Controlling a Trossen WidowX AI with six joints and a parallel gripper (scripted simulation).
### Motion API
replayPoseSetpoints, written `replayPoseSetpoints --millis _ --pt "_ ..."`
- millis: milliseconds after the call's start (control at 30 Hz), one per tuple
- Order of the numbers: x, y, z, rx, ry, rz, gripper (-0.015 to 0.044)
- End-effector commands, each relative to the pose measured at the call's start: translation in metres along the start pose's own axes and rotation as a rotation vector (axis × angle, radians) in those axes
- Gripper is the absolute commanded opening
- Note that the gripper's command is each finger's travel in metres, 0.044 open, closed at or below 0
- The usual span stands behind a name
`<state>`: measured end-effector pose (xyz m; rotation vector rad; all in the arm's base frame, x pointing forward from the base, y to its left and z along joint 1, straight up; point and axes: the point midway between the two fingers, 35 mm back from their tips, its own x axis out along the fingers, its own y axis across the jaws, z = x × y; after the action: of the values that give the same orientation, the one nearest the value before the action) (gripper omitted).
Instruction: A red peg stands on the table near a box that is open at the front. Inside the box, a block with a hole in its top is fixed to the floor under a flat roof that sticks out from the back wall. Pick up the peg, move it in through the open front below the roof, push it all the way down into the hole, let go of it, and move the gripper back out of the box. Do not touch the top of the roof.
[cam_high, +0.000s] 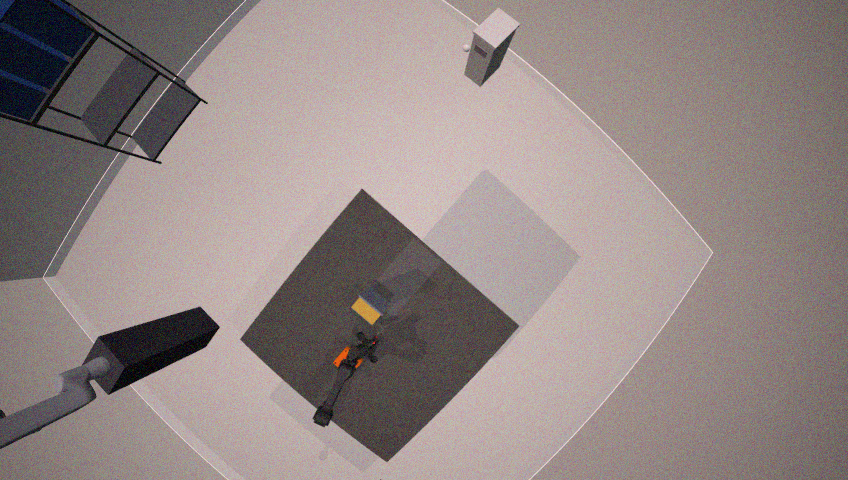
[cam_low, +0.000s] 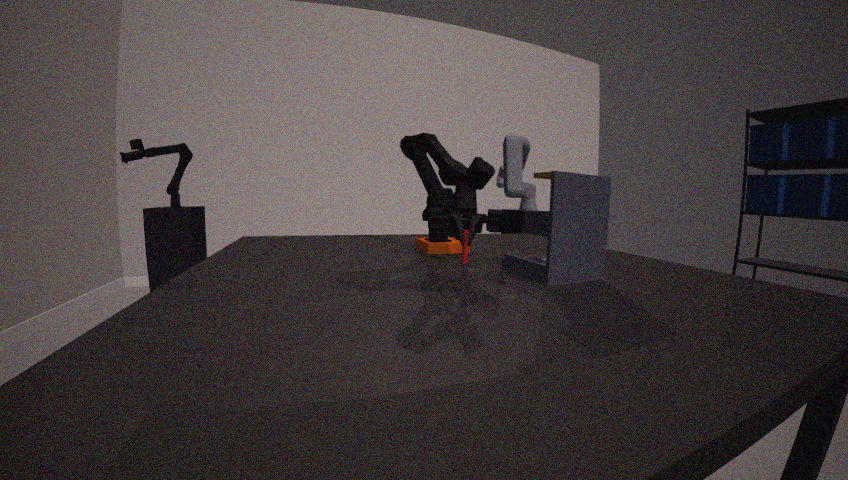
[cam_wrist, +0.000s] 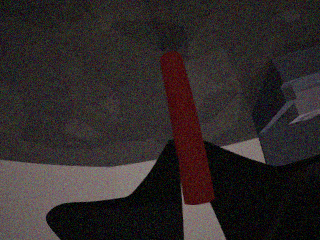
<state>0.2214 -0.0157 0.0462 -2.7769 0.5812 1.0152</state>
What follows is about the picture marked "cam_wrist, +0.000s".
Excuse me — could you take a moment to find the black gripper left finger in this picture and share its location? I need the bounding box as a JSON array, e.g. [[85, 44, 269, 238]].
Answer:
[[45, 140, 184, 240]]

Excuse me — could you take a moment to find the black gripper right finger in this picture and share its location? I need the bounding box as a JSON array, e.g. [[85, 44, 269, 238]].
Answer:
[[204, 140, 320, 240]]

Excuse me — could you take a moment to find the red peg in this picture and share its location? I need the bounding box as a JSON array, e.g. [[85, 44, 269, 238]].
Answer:
[[160, 51, 215, 205]]

